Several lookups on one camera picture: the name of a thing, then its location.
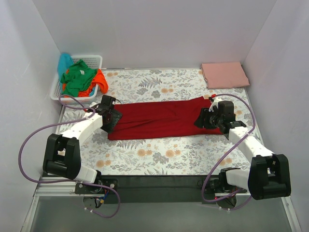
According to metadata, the dark red t shirt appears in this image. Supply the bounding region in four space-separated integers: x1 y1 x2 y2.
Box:
108 97 222 141

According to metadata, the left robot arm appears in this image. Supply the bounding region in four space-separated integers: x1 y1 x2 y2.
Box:
42 95 122 193

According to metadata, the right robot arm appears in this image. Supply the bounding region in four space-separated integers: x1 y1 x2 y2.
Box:
194 99 291 200

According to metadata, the orange t shirt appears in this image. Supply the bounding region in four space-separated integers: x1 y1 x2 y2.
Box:
60 69 109 99

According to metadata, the floral patterned table mat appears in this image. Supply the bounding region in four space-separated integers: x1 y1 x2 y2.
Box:
47 69 269 176

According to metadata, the green t shirt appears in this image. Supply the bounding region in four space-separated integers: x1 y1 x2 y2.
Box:
60 59 98 97

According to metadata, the folded pink t shirt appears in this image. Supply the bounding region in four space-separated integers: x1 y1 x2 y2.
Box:
201 62 250 89

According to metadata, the white plastic laundry basket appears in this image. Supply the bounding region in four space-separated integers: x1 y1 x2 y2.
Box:
50 55 102 103

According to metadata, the teal t shirt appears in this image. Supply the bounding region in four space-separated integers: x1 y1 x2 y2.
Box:
57 53 74 78

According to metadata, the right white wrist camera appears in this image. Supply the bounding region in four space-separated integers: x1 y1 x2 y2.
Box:
209 94 223 112

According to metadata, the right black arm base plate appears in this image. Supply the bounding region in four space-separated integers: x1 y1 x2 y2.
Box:
204 177 238 194

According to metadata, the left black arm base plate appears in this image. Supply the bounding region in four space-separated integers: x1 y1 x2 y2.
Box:
74 178 118 194

